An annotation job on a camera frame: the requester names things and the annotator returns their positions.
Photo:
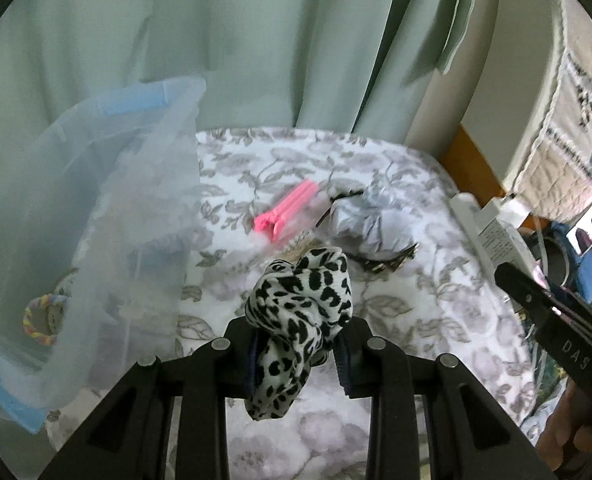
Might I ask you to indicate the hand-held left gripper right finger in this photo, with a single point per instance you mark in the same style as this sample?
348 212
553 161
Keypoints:
343 367

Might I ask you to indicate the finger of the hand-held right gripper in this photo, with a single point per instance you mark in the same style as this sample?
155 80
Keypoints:
518 285

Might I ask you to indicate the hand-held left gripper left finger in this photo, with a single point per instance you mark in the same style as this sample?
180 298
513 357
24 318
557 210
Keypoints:
253 365

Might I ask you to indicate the leopard print scrunchie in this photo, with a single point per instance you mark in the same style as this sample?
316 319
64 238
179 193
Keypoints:
296 310

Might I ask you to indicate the translucent plastic zip bag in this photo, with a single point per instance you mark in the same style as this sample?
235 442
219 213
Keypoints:
101 210

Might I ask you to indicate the person's right hand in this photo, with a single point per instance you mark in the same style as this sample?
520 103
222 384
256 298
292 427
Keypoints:
561 427

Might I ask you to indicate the white charger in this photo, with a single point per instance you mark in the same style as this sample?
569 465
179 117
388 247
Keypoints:
501 232

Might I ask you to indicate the white power strip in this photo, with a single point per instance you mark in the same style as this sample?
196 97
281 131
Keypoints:
468 230

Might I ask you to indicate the grey floral tablecloth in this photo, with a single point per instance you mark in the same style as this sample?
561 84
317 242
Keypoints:
426 320

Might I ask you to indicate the black jewelled hair clip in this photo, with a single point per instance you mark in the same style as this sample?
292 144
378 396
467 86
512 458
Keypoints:
386 260

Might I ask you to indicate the silver foil packet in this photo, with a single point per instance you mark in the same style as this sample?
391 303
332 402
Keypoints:
371 225

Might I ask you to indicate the pink plastic clip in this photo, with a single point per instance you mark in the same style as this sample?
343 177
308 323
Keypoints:
286 207

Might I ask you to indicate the pale quilt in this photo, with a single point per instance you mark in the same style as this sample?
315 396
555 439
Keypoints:
571 125

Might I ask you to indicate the thin black hairpin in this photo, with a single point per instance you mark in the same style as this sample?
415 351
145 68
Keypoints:
343 197

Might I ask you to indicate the green curtain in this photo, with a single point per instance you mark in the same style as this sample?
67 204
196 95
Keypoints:
276 45

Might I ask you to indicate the wooden bed frame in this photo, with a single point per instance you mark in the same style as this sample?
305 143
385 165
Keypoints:
473 165

